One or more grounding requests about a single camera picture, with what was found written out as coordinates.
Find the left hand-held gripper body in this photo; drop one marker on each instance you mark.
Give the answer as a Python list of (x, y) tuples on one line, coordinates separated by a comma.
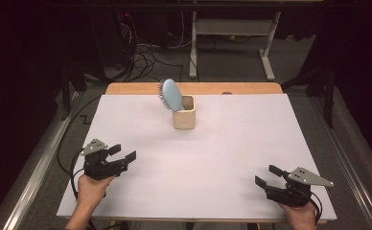
[(102, 167)]

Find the white metal table frame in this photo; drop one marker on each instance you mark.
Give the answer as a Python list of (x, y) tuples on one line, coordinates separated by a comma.
[(235, 27)]

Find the white table cover sheet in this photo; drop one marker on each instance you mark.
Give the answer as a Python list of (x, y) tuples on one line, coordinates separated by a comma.
[(206, 166)]

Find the cream square cup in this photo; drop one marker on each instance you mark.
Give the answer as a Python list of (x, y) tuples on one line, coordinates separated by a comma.
[(184, 119)]

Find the person's left hand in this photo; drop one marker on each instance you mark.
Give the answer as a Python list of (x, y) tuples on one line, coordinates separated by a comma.
[(91, 191)]

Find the metal floor rail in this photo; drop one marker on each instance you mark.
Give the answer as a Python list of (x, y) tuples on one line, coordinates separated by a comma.
[(37, 172), (353, 166)]

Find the dark computer tower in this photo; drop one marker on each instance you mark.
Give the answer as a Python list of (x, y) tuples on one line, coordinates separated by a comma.
[(110, 38)]

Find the small yellow-green ball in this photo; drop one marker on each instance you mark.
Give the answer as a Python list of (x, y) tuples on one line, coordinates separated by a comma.
[(232, 37)]

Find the black metal stand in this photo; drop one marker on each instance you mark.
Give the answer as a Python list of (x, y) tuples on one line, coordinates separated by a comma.
[(66, 89), (329, 92)]

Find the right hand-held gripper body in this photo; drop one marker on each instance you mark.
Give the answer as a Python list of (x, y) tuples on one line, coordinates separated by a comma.
[(292, 193)]

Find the light blue hairbrush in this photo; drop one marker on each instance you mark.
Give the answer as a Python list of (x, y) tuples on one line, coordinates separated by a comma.
[(172, 94)]

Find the person's right hand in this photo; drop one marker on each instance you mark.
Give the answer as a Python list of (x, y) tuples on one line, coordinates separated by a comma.
[(300, 218)]

